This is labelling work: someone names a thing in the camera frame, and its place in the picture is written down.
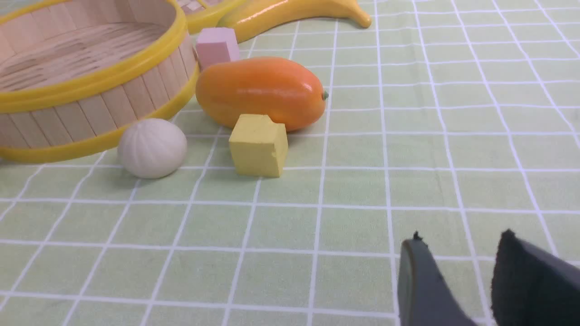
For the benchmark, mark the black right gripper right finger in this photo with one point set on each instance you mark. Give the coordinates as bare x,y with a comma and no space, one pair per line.
531,287

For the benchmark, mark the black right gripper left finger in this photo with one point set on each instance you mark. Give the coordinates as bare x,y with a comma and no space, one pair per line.
424,298

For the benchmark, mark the white bun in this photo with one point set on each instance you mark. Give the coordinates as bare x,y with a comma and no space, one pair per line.
152,148

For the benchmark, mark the bamboo steamer tray yellow rim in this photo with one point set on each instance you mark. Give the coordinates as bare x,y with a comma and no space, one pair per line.
76,73

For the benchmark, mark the green checkered tablecloth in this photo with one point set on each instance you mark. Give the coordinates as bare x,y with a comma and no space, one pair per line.
454,118

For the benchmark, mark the yellow foam cube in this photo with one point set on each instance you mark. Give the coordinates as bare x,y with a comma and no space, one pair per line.
258,146

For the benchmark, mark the orange toy mango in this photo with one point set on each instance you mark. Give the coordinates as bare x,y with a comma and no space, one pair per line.
282,89

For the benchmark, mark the pink foam cube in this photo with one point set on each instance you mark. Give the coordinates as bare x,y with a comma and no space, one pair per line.
216,45

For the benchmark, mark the yellow toy banana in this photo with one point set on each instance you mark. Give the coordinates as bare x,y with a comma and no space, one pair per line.
254,17

